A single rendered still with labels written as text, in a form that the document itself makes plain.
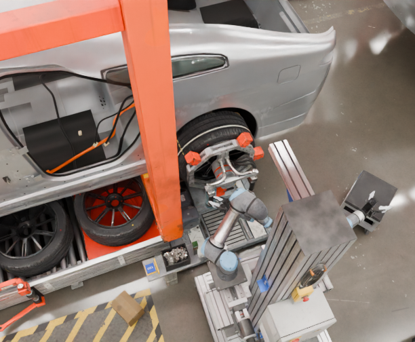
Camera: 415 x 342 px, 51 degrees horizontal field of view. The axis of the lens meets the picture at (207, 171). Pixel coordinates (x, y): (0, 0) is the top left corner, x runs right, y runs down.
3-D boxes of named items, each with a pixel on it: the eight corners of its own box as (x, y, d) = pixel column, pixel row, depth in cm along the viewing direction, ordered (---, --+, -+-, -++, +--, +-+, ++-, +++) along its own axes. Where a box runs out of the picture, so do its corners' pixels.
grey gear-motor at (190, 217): (185, 193, 410) (184, 176, 380) (201, 232, 391) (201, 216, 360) (167, 199, 407) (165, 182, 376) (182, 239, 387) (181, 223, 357)
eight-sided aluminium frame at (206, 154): (247, 169, 367) (254, 132, 320) (249, 176, 364) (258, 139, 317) (186, 189, 356) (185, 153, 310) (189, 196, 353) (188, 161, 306)
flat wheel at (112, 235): (129, 166, 402) (125, 152, 382) (170, 218, 377) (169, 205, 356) (66, 205, 381) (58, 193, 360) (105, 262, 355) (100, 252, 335)
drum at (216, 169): (226, 164, 346) (227, 155, 334) (236, 186, 336) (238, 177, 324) (209, 169, 343) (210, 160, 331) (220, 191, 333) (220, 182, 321)
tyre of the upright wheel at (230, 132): (222, 159, 391) (258, 110, 345) (232, 181, 380) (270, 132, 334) (156, 163, 356) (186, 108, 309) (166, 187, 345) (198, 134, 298)
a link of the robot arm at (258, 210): (272, 206, 264) (274, 218, 311) (257, 196, 267) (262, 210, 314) (261, 222, 263) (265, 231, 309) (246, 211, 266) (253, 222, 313)
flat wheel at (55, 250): (21, 294, 340) (10, 286, 320) (-22, 237, 364) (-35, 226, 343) (89, 240, 365) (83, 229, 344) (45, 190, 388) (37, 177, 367)
